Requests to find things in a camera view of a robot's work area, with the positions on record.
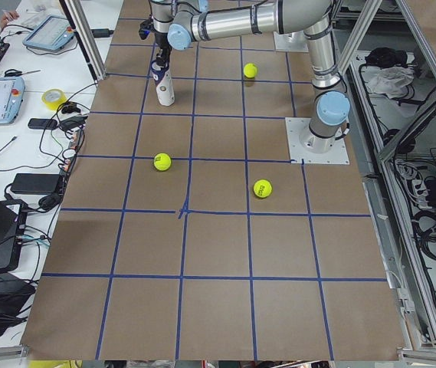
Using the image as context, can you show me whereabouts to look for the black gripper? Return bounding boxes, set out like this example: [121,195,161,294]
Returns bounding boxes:
[154,31,171,68]

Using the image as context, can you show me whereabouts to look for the Wilson tennis ball can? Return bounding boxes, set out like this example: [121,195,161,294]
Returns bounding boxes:
[151,60,175,107]

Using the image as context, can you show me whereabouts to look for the tennis ball near arm base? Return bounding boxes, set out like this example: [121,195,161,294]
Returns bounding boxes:
[243,63,258,79]

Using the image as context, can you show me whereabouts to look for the tennis ball centre left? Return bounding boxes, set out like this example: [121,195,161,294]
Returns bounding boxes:
[153,153,172,172]

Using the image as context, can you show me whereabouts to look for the tennis ball with black print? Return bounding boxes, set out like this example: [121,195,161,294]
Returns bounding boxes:
[253,179,273,199]

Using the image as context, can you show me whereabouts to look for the far blue teach pendant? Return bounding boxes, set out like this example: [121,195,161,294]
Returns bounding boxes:
[23,15,74,51]

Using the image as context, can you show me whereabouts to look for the yellow tape roll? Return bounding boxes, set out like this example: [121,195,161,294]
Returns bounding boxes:
[41,88,67,111]

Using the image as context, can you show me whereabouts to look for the black phone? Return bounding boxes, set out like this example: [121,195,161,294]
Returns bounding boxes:
[28,118,58,130]

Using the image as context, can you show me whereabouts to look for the black power adapter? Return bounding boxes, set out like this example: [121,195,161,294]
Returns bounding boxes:
[10,173,61,195]

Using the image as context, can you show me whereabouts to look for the crumpled white cloth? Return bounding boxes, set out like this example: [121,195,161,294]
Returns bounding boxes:
[366,66,415,99]

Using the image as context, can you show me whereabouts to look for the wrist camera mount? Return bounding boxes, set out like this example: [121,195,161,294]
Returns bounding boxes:
[138,18,154,41]

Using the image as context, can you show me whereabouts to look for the aluminium frame post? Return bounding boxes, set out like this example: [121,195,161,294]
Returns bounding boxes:
[59,0,106,83]

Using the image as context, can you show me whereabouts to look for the black handled scissors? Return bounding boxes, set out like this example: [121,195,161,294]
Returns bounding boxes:
[4,69,40,77]

